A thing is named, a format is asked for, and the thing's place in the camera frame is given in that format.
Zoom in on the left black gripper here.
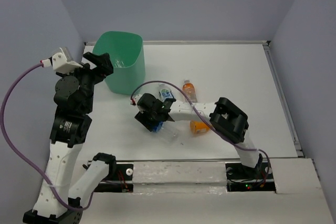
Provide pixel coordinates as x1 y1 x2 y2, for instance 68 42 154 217
59 50 115 111

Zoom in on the blue label plastic bottle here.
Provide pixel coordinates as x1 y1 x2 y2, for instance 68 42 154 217
151 122 179 144

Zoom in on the white green label bottle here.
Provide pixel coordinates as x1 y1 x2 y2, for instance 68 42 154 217
158 83 174 102

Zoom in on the clear bottle blue-white cap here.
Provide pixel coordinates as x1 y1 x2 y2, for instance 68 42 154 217
111 59 128 68

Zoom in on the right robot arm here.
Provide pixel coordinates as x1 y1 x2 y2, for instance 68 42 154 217
131 93 263 178

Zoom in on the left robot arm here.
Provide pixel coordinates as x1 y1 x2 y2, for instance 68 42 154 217
23 52 116 223

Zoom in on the green plastic bin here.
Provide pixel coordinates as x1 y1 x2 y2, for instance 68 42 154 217
92 31 145 95

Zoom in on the short orange juice bottle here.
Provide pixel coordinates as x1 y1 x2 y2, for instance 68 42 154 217
190 121 209 135

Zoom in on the tall orange label bottle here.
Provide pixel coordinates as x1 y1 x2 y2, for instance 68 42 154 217
182 79 197 103

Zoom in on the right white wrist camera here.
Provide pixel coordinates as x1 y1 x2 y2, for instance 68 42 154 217
130 94 142 111

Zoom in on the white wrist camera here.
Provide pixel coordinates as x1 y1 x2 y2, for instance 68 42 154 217
51 47 83 74
130 94 142 111

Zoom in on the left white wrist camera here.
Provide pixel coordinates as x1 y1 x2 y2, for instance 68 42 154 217
51 47 83 74

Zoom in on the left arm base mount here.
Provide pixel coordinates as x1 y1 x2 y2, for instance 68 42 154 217
94 162 134 193

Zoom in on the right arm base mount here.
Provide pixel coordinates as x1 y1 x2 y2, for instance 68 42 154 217
225 162 276 193

